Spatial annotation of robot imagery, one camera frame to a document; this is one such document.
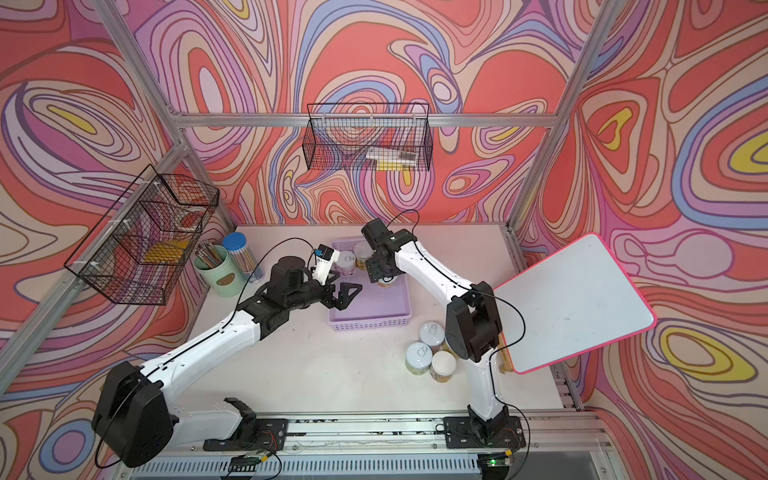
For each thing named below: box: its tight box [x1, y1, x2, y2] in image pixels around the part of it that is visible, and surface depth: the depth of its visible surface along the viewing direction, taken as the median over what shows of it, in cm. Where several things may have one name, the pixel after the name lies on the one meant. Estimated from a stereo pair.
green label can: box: [405, 341, 433, 376], surface depth 84 cm
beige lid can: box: [429, 350, 457, 383], surface depth 80 cm
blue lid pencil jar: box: [222, 232, 265, 284], surface depth 94 cm
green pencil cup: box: [193, 245, 246, 298], surface depth 95 cm
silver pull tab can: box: [419, 322, 445, 354], surface depth 88 cm
